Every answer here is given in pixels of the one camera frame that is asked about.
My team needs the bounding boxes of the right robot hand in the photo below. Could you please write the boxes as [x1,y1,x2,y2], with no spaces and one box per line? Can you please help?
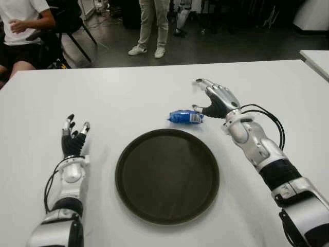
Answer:
[192,78,242,119]

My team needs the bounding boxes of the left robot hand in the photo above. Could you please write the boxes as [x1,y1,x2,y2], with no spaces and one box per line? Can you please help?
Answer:
[61,113,91,158]

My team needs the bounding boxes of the blue Oreo packet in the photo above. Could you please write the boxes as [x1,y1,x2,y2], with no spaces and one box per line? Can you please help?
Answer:
[167,109,205,126]

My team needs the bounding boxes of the yellow black floor object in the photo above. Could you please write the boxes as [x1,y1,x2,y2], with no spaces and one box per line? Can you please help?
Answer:
[52,60,71,69]

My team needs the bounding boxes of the white humanoid robot legs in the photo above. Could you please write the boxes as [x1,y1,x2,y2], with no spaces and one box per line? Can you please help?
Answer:
[172,0,193,37]

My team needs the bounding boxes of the round dark brown tray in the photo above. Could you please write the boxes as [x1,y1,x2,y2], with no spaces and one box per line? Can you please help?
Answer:
[115,128,221,226]

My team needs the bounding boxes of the grey metal folding stand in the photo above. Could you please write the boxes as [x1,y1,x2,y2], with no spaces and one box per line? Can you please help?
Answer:
[257,5,281,29]

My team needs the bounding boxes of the white side table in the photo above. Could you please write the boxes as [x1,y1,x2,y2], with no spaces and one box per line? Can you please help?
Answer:
[299,49,329,84]

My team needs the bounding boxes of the standing person beige trousers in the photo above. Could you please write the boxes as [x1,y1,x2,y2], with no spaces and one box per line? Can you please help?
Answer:
[127,0,170,59]

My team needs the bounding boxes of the white cabinet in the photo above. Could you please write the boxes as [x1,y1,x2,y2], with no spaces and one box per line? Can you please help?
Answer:
[293,0,329,34]

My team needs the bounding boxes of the seated person white shirt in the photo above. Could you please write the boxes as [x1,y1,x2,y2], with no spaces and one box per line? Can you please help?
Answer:
[0,0,57,85]

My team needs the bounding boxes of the black chair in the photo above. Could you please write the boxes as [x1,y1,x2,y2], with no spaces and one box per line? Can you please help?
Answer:
[25,0,98,69]

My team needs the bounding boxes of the white panel cart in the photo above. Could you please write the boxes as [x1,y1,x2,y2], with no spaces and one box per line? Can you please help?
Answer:
[79,0,95,20]

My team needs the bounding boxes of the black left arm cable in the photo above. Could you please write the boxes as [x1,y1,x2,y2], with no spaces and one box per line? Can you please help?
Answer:
[43,155,85,213]

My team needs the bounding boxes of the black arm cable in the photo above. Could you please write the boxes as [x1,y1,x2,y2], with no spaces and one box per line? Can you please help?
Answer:
[43,155,85,213]
[240,103,286,151]

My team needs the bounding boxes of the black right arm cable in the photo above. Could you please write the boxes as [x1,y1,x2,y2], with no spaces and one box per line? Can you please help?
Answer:
[240,103,286,151]

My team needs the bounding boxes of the white floor cable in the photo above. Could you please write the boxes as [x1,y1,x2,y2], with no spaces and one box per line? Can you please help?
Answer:
[88,22,110,61]

